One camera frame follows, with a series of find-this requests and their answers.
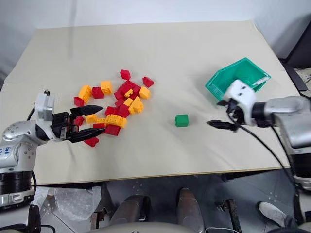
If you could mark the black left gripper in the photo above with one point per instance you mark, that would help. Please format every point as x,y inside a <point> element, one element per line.
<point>59,126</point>

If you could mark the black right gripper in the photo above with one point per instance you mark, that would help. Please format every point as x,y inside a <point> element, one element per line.
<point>236,114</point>

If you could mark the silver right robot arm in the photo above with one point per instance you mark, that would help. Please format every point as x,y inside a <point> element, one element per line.
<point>291,114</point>

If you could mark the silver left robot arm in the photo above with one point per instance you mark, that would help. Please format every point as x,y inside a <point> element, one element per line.
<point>14,145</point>

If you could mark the red toy block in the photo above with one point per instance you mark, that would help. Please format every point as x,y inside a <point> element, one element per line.
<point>79,120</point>
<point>123,110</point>
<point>92,142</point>
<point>119,102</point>
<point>147,81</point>
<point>136,89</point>
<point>128,85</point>
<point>119,94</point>
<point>110,111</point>
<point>98,125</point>
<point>125,74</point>
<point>112,130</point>
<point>79,101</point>
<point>97,92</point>

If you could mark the flat yellow toy block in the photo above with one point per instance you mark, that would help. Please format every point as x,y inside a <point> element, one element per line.
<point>100,120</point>

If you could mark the long yellow toy block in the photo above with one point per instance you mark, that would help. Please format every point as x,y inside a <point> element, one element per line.
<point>116,120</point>

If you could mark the green toy block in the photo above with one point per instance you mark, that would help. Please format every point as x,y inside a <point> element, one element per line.
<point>181,120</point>

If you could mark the teal plastic bin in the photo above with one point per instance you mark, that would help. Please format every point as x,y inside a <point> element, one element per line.
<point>236,72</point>

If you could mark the clear plastic bubble wrap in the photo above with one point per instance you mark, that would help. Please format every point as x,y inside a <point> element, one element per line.
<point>70,201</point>

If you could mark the black bar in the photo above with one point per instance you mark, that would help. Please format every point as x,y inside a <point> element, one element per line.
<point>295,75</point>

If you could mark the beige table cover sheet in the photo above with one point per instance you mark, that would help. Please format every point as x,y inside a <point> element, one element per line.
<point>155,53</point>

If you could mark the dark brown rounded shape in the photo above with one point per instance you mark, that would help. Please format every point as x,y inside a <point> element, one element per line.
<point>128,208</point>
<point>189,208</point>

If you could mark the rusty metal table leg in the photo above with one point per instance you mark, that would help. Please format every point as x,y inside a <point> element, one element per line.
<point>230,213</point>
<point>98,218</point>

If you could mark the black furniture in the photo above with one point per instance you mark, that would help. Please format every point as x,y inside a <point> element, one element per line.
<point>296,41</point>

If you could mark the white shoe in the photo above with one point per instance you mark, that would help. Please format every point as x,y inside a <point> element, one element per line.
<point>272,213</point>

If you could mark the beige rounded robot body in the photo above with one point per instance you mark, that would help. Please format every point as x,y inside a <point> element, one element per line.
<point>145,228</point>

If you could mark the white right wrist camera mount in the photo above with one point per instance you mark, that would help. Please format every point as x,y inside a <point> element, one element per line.
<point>241,95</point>

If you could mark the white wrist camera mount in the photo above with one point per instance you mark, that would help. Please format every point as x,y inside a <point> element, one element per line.
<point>43,106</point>
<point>241,95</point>

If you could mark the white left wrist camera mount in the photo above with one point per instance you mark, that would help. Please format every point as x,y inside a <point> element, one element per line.
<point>43,106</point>

